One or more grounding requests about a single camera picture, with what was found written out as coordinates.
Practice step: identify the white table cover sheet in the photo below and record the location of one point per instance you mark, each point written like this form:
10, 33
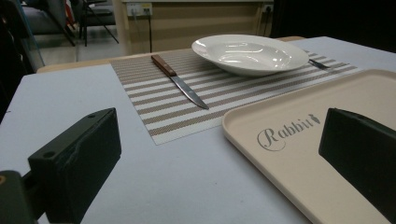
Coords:
155, 186

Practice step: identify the white deep plate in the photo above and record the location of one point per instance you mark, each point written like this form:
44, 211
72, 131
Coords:
249, 57

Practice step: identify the small white wall outlet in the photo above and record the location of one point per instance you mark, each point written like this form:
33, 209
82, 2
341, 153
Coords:
267, 7

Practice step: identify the gray armchair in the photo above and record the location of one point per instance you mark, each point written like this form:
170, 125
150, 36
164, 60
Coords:
99, 15

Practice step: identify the gray sofa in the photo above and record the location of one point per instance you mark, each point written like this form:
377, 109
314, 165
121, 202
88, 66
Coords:
43, 18

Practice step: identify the beige plastic tray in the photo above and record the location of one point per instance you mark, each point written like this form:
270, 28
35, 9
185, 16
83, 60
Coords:
299, 168

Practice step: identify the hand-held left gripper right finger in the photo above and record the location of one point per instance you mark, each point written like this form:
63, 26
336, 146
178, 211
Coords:
361, 155

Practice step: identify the light wooden cabinet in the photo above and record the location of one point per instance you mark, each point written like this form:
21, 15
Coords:
199, 25

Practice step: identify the white wall power outlet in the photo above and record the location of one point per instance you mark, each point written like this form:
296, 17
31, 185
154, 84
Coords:
138, 9

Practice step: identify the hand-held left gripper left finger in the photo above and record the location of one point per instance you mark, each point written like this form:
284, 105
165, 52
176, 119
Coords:
77, 161

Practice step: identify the striped beige placemat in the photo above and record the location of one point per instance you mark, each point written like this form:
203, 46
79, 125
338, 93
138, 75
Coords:
174, 105

